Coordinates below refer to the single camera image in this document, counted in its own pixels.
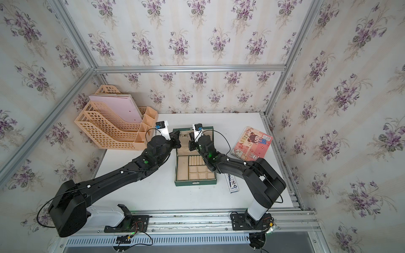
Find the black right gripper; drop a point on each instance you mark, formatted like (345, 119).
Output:
(192, 142)

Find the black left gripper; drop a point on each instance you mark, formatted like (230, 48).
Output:
(174, 138)

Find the green jewelry box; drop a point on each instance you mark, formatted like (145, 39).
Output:
(190, 167)

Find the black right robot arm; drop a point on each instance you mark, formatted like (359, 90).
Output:
(264, 183)

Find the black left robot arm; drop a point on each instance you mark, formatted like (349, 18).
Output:
(68, 209)

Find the boxed pen pack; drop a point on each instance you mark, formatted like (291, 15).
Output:
(231, 183)

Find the pink cartoon notebook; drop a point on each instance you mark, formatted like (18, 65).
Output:
(252, 144)

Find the pink folder in organizer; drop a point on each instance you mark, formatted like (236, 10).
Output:
(122, 106)

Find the peach plastic file organizer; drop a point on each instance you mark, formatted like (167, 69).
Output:
(109, 132)

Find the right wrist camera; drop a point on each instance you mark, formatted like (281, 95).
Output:
(197, 131)

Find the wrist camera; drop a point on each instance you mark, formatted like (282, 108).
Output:
(162, 128)
(197, 131)

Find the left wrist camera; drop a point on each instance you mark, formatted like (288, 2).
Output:
(162, 128)

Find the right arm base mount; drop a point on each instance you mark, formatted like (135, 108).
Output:
(243, 221)

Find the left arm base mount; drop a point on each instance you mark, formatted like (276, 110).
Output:
(130, 223)

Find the small circuit board with wires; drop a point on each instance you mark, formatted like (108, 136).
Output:
(127, 239)

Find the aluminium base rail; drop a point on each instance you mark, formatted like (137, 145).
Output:
(211, 221)

